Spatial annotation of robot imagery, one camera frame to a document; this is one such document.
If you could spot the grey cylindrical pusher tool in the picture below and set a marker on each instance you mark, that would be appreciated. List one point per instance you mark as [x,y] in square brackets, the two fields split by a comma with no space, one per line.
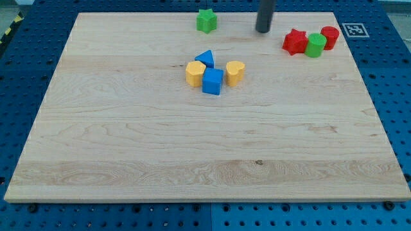
[264,15]

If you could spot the red star block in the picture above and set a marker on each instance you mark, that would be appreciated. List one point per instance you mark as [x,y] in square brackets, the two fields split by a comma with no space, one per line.
[295,42]

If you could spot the red cylinder block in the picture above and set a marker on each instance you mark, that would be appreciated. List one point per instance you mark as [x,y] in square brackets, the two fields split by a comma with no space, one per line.
[331,34]

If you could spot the yellow heart block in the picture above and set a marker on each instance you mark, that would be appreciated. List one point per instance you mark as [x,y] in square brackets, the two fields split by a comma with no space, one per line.
[234,72]

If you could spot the blue cube block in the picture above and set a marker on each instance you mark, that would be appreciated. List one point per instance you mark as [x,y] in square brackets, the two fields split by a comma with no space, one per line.
[212,81]

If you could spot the wooden board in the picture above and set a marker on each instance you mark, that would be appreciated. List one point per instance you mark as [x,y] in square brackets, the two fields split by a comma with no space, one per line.
[120,124]

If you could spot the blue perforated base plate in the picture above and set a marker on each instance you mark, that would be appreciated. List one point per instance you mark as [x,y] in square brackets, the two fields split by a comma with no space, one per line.
[31,57]

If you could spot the yellow hexagon block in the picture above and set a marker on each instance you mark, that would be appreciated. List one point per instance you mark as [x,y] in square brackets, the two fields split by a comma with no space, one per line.
[194,73]

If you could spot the green star block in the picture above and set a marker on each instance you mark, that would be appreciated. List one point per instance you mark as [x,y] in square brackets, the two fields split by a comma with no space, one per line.
[206,21]

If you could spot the green cylinder block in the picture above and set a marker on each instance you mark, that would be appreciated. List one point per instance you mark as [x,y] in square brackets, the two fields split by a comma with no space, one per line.
[315,45]

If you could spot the blue triangle block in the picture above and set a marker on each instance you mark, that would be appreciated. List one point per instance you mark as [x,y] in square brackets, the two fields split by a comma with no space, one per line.
[206,58]

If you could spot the white fiducial marker tag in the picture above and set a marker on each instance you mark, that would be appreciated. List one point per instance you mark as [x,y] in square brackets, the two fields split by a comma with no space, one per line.
[355,30]

